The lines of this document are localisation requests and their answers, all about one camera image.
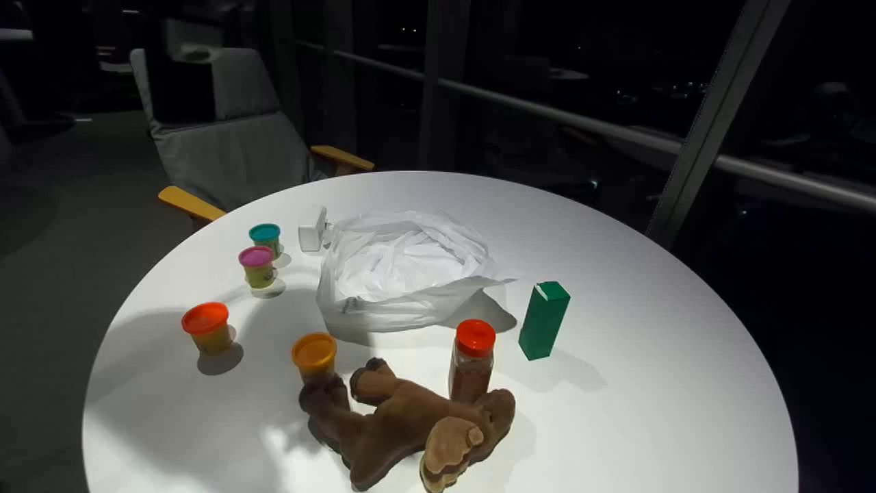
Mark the white plastic bag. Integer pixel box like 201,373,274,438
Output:
319,211,519,336

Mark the brown jar red lid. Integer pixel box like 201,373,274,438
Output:
450,318,495,401

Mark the green rectangular box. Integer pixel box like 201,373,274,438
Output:
519,281,571,362

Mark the yellow lid dough cup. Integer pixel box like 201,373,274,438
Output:
291,330,336,379

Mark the brown plush toy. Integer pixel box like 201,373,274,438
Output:
298,357,514,493

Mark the orange lid dough cup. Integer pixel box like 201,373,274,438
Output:
180,301,234,355

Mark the teal lid dough cup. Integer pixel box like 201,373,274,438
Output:
250,222,283,255

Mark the purple lid dough cup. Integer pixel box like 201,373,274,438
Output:
239,245,278,286

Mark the grey armchair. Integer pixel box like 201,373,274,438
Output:
128,45,373,222

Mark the metal window railing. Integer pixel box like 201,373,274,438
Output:
302,40,876,211

